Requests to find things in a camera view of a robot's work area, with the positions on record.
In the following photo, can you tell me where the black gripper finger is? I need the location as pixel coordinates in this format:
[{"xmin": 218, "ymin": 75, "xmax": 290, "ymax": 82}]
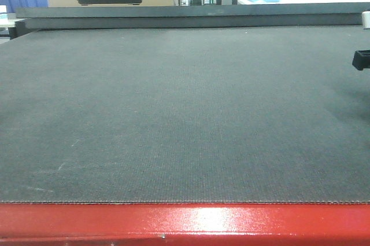
[{"xmin": 352, "ymin": 50, "xmax": 370, "ymax": 71}]

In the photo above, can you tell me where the dark grey conveyor belt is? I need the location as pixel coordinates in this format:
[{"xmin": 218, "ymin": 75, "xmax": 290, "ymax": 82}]
[{"xmin": 1, "ymin": 26, "xmax": 369, "ymax": 203}]

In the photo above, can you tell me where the white background table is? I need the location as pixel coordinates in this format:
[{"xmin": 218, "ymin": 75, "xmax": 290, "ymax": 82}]
[{"xmin": 238, "ymin": 0, "xmax": 369, "ymax": 5}]

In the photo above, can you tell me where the dark grey conveyor back rail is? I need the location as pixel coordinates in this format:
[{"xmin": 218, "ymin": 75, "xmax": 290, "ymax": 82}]
[{"xmin": 16, "ymin": 2, "xmax": 369, "ymax": 30}]

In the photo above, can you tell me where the red conveyor frame edge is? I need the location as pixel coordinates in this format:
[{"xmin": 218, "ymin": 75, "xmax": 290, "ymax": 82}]
[{"xmin": 1, "ymin": 203, "xmax": 369, "ymax": 245}]

